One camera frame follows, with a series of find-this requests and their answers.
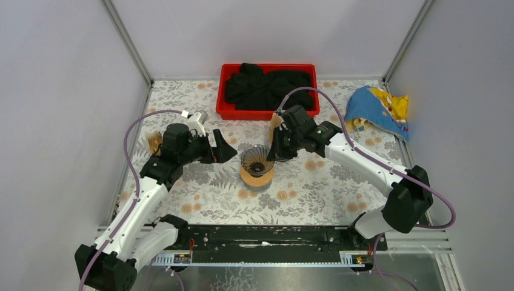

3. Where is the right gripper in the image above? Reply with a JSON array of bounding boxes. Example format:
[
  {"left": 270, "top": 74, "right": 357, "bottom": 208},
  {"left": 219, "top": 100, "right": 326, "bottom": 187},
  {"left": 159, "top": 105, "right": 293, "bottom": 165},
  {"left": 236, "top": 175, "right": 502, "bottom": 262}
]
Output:
[{"left": 267, "top": 126, "right": 303, "bottom": 162}]

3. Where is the dark red glass carafe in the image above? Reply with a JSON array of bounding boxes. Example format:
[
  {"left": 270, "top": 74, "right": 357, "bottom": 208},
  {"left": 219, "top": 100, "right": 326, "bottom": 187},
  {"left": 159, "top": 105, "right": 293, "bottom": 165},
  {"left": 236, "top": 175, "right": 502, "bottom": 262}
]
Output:
[{"left": 277, "top": 157, "right": 294, "bottom": 162}]

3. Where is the grey glass dripper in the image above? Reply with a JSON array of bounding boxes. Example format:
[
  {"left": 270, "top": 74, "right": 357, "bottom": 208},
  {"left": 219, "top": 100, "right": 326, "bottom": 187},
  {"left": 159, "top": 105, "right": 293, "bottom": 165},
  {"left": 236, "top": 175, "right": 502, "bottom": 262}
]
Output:
[{"left": 240, "top": 144, "right": 274, "bottom": 178}]

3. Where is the orange coffee filter box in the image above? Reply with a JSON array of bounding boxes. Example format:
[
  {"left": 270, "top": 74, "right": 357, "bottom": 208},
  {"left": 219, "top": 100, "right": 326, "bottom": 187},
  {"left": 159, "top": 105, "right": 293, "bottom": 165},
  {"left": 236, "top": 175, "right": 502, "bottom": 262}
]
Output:
[{"left": 145, "top": 131, "right": 163, "bottom": 156}]

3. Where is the single brown paper filter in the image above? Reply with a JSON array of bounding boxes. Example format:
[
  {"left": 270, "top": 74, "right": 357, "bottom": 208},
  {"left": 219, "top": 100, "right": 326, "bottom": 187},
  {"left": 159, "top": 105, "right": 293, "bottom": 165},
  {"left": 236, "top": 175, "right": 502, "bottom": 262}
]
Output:
[{"left": 268, "top": 112, "right": 282, "bottom": 143}]

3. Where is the clear glass carafe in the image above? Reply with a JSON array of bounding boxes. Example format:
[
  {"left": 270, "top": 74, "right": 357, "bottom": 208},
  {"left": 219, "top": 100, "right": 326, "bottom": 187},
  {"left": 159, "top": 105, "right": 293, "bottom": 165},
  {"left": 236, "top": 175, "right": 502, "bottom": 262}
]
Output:
[{"left": 246, "top": 186, "right": 270, "bottom": 193}]

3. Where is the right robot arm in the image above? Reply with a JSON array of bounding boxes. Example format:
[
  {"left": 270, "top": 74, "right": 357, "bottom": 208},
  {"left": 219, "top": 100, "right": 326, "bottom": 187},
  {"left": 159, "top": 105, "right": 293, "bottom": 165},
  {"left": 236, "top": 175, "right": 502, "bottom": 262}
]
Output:
[{"left": 267, "top": 105, "right": 433, "bottom": 250}]

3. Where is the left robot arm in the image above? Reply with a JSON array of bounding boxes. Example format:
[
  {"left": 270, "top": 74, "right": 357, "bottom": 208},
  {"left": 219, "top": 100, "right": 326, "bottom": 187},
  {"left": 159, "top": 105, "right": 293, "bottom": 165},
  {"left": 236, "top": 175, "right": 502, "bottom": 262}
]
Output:
[{"left": 75, "top": 124, "right": 237, "bottom": 290}]

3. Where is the red plastic bin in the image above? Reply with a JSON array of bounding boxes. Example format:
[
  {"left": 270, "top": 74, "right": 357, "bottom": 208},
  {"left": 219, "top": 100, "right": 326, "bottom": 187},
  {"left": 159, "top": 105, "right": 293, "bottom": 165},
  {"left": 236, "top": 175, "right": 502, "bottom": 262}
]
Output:
[{"left": 216, "top": 64, "right": 317, "bottom": 121}]

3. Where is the black cloth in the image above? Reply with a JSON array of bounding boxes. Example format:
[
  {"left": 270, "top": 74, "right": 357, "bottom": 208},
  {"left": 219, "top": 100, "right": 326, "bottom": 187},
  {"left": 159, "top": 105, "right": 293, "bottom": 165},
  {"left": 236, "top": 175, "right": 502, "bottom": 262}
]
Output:
[{"left": 224, "top": 63, "right": 313, "bottom": 111}]

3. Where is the blue and yellow cloth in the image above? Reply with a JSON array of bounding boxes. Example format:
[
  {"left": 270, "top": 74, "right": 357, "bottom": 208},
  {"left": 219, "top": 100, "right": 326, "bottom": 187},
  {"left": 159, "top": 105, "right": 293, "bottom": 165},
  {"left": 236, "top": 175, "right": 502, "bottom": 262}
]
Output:
[{"left": 344, "top": 85, "right": 409, "bottom": 141}]

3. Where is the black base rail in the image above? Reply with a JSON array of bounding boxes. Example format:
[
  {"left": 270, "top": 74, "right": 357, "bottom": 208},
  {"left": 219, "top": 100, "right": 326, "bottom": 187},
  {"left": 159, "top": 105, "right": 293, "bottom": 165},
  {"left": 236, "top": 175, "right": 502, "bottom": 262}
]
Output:
[{"left": 152, "top": 224, "right": 390, "bottom": 266}]

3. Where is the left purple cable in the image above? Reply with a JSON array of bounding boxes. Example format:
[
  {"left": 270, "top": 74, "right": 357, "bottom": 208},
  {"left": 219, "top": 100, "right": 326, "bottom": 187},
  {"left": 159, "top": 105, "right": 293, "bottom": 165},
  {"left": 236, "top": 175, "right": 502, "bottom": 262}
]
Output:
[{"left": 77, "top": 109, "right": 190, "bottom": 291}]

